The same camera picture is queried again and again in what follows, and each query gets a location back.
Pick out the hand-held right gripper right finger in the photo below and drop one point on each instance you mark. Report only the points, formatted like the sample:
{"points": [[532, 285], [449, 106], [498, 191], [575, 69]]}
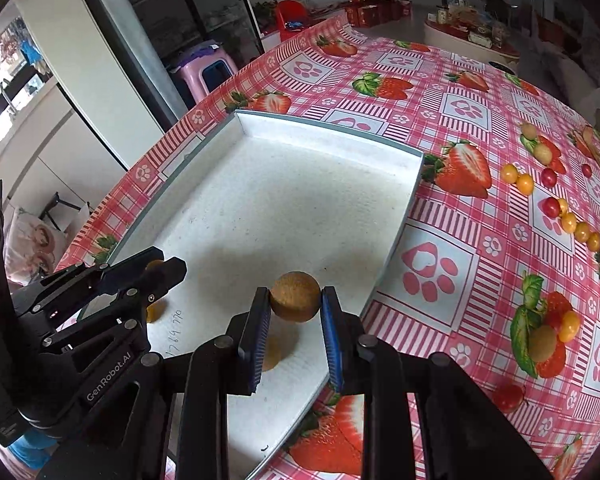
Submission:
{"points": [[332, 345]]}

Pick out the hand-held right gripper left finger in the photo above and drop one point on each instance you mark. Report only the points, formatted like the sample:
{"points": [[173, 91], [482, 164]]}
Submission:
{"points": [[255, 345]]}

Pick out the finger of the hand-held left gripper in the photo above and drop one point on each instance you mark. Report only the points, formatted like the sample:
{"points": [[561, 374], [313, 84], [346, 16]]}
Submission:
{"points": [[105, 269], [165, 272]]}

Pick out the white tray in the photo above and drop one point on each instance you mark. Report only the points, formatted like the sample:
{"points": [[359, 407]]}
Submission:
{"points": [[280, 200]]}

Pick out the red cherry tomato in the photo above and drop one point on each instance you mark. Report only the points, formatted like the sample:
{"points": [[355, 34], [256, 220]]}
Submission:
{"points": [[586, 170], [508, 397], [551, 206], [549, 176]]}

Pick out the printed cushion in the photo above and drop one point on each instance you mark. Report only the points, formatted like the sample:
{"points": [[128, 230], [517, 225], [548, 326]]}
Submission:
{"points": [[35, 245]]}

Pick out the strawberry printed tablecloth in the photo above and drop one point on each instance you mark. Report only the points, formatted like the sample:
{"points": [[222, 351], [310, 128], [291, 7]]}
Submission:
{"points": [[480, 270]]}

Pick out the purple plastic stool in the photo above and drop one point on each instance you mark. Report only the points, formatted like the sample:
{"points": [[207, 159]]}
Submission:
{"points": [[200, 67]]}

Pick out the glass door cabinet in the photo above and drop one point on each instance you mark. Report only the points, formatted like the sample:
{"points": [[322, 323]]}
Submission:
{"points": [[215, 5]]}

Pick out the red plastic chair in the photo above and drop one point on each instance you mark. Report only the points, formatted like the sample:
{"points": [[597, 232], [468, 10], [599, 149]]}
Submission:
{"points": [[292, 12]]}

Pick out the round coffee table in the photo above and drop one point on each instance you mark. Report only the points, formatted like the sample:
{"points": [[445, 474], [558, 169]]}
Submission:
{"points": [[445, 35]]}

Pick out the stack of red gift boxes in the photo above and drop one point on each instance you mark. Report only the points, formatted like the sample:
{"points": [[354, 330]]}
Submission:
{"points": [[375, 14]]}

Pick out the white sofa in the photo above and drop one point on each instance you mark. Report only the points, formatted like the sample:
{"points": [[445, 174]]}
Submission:
{"points": [[570, 77]]}

